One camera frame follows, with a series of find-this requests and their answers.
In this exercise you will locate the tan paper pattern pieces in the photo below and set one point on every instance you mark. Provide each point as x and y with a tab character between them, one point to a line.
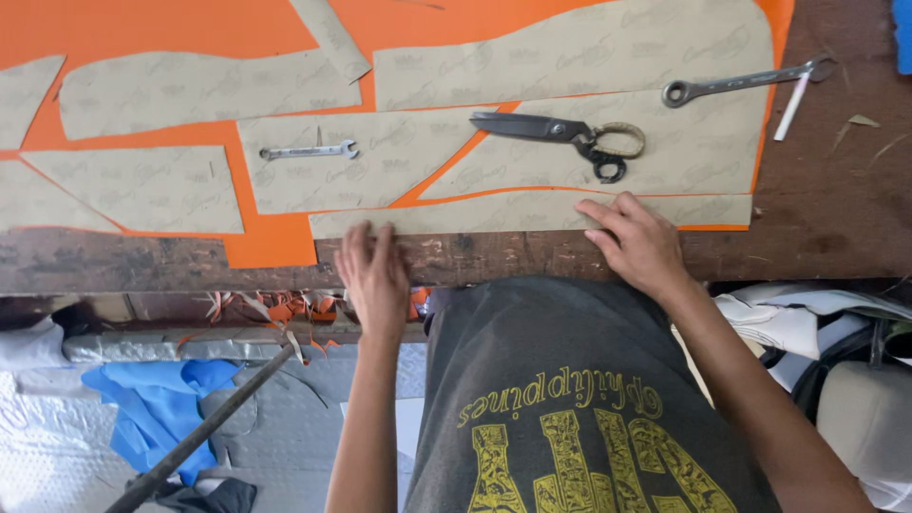
570	57

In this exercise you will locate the large steel combination wrench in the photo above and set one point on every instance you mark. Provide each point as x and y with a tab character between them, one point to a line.
734	82

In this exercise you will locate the black tailor scissors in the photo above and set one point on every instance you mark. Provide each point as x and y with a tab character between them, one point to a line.
531	127

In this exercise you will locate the beige cushion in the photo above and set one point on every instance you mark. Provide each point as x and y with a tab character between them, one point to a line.
869	420

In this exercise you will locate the blue object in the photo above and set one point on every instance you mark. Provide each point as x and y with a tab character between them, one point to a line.
903	35

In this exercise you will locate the heap of white and black material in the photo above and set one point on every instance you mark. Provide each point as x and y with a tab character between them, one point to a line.
784	320

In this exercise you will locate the dark metal rod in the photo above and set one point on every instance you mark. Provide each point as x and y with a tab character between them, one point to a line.
206	427

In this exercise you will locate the long tan pattern strip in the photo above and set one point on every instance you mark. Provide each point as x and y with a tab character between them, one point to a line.
499	214

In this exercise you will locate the dark grey cloth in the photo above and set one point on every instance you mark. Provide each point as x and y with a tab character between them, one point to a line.
214	497

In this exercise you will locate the small steel combination wrench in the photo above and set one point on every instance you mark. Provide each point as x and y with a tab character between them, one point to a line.
306	151

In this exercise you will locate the person's left hand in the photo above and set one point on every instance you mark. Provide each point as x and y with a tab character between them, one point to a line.
376	288

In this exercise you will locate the blue cloth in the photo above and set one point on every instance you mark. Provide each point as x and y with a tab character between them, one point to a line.
157	406

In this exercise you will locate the grey shirt with yellow print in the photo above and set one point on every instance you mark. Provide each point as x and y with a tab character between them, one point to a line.
570	356

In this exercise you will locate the orange fabric sheet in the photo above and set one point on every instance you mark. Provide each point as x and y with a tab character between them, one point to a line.
278	242

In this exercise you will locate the person's left fingers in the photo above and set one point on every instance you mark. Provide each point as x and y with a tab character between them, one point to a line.
367	246

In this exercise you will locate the person's right hand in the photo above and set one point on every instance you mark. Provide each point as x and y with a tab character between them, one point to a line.
645	249

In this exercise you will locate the heap of orange fabric scraps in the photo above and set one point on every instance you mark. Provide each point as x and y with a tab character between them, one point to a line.
299	310

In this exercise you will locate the silver foil sheet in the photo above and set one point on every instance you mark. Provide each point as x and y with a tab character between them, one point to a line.
57	442

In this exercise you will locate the small tan paper scrap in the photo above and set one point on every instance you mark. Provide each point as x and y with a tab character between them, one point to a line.
862	121

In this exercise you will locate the white chalk stick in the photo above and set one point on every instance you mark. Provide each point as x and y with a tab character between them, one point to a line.
791	108

